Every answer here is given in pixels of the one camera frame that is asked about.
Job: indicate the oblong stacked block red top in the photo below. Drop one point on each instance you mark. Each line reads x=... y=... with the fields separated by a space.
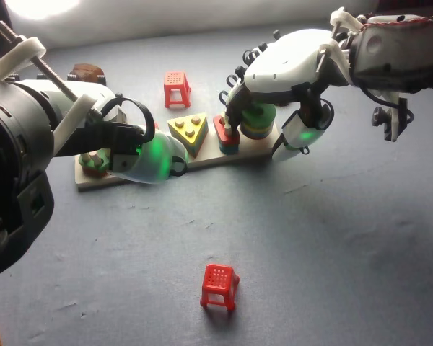
x=225 y=142

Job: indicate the cross stacked block green top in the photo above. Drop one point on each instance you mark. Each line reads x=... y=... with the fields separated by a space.
x=92 y=167

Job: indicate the grey table cloth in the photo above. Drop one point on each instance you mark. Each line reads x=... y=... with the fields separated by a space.
x=310 y=234

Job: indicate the red toy stool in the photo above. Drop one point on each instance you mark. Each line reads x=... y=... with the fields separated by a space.
x=219 y=284
x=176 y=86

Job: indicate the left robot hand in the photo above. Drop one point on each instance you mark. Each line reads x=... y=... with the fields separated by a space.
x=155 y=158

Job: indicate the triangular stacked block yellow top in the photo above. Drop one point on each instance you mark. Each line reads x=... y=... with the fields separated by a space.
x=191 y=133

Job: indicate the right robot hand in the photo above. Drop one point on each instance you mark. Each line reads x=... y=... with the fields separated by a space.
x=292 y=61

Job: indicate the wooden peg base board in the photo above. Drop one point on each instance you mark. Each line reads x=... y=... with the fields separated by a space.
x=209 y=162

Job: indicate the white backdrop sheet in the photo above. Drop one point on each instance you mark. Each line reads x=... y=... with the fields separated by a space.
x=166 y=18

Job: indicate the green round ring stack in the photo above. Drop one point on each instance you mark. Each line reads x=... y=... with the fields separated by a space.
x=261 y=120

